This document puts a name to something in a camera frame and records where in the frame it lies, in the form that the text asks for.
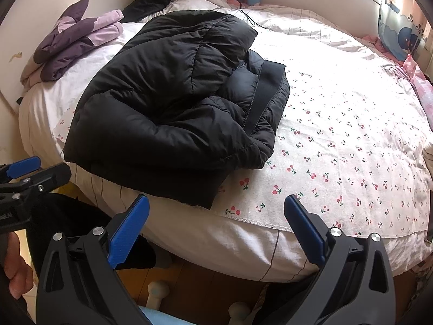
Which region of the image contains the person's left hand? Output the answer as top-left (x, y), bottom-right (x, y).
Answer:
top-left (5, 232), bottom-right (35, 300)

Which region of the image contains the black puffer jacket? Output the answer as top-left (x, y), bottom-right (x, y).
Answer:
top-left (64, 9), bottom-right (291, 210)

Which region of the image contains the black charger cable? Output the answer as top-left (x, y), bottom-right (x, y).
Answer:
top-left (207, 0), bottom-right (268, 30)

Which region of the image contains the cream rounded object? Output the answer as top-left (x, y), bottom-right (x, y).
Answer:
top-left (227, 302), bottom-right (252, 325)
top-left (145, 279), bottom-right (170, 311)

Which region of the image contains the purple folded blanket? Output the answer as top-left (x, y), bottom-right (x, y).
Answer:
top-left (20, 0), bottom-right (124, 87)

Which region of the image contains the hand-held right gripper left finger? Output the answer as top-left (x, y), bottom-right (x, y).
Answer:
top-left (35, 194), bottom-right (153, 325)

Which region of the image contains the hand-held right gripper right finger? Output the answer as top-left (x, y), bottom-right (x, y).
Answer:
top-left (283, 194), bottom-right (398, 325)

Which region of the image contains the pink floral pillow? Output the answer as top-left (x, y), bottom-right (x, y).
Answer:
top-left (363, 34), bottom-right (433, 109)

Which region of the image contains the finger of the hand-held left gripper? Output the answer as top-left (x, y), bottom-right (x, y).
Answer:
top-left (0, 156), bottom-right (42, 181)
top-left (19, 162), bottom-right (73, 194)

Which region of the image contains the bed with beige sheet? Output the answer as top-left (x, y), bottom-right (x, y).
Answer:
top-left (18, 0), bottom-right (433, 283)

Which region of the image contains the light blue object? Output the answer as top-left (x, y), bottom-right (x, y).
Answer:
top-left (137, 306), bottom-right (194, 325)

